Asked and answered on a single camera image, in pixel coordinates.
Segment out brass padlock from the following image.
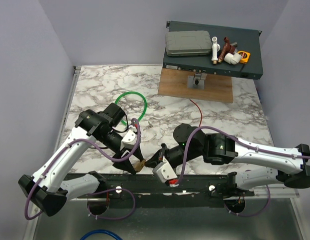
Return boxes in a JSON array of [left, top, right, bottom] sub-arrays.
[[133, 159, 146, 173]]

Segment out green cable lock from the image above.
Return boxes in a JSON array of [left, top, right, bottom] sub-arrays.
[[115, 91, 148, 121]]

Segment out red plastic seal tag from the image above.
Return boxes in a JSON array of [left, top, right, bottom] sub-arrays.
[[189, 98, 204, 128]]

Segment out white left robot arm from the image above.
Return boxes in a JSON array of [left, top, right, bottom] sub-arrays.
[[18, 103, 143, 220]]

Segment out white elbow pipe fitting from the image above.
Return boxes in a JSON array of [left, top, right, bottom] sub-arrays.
[[224, 52, 242, 65]]

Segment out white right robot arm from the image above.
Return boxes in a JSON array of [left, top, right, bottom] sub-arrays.
[[145, 123, 310, 196]]

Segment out wooden board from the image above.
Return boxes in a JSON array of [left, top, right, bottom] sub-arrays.
[[158, 68, 233, 103]]

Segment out grey plastic case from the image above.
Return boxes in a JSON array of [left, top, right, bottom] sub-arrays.
[[165, 30, 212, 57]]

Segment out white pipe fitting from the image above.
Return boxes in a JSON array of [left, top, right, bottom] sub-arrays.
[[211, 36, 220, 65]]

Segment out yellow tape measure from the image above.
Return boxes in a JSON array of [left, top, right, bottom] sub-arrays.
[[237, 50, 251, 64]]

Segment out brown pipe fitting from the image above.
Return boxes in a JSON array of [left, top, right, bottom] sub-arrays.
[[218, 37, 233, 63]]

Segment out dark grey pipe fitting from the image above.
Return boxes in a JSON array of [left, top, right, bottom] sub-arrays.
[[229, 41, 238, 54]]

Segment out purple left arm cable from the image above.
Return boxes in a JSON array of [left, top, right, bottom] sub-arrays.
[[24, 117, 142, 221]]

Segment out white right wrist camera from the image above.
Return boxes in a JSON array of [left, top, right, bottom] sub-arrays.
[[152, 161, 179, 188]]

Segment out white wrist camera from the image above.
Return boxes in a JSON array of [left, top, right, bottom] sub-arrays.
[[152, 161, 179, 188], [121, 125, 137, 150]]

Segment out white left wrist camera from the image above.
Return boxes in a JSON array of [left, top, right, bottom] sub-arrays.
[[121, 125, 137, 150]]

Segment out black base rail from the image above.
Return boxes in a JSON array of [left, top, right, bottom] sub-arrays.
[[79, 173, 254, 209]]

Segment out blue cable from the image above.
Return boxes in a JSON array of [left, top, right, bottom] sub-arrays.
[[80, 229, 123, 240]]

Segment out grey metal bracket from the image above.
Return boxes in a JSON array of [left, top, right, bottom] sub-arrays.
[[187, 73, 207, 90]]

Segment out aluminium side rail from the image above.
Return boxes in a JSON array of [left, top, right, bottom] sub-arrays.
[[63, 66, 81, 123]]

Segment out dark teal network switch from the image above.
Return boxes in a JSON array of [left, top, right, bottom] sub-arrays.
[[162, 21, 263, 80]]

